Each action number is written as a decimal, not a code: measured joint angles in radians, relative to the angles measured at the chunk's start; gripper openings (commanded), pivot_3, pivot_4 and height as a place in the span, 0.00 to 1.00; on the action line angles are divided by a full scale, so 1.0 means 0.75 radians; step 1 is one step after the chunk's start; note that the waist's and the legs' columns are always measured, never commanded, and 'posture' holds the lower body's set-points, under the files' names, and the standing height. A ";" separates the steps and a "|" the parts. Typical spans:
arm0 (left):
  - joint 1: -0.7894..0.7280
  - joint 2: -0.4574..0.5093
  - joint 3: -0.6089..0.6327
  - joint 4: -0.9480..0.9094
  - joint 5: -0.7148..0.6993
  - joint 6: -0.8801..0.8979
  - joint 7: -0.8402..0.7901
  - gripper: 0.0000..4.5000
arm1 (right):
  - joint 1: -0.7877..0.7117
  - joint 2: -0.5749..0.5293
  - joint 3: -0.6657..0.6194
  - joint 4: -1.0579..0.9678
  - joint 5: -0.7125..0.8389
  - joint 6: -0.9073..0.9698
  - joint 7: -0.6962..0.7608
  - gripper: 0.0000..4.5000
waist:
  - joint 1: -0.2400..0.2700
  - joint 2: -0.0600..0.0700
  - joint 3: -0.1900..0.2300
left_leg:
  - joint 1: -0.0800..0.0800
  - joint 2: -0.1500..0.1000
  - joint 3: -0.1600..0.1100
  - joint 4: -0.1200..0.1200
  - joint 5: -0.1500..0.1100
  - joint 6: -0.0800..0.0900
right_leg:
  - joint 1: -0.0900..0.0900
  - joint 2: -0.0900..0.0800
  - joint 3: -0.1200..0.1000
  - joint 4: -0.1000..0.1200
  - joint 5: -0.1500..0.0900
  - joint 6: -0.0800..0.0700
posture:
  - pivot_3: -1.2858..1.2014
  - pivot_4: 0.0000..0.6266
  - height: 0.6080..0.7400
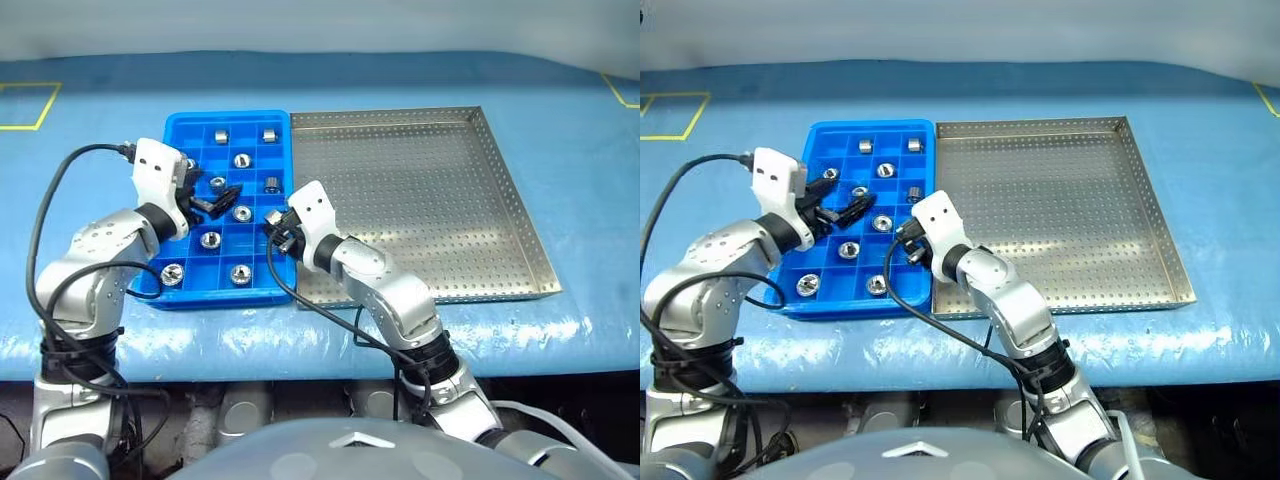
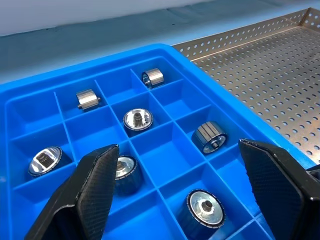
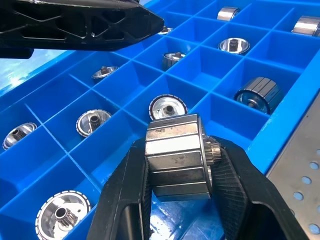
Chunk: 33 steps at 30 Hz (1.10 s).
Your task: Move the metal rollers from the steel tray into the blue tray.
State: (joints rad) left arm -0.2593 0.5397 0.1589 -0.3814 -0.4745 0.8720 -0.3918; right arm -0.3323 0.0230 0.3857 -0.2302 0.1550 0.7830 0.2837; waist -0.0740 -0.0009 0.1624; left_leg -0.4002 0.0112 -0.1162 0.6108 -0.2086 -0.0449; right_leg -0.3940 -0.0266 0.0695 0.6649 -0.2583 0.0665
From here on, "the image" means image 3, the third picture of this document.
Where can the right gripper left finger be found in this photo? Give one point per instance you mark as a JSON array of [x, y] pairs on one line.
[[120, 200]]

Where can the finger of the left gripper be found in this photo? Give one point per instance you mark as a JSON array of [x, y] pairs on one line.
[[75, 25]]

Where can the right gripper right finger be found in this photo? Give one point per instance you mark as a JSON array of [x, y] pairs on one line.
[[250, 205]]

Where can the blue plastic compartment tray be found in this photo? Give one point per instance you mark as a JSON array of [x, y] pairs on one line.
[[220, 75]]

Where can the perforated metal tray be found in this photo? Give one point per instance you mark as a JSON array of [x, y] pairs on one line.
[[295, 155]]

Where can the blue plastic table cover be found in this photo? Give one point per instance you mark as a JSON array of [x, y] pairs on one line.
[[15, 75]]

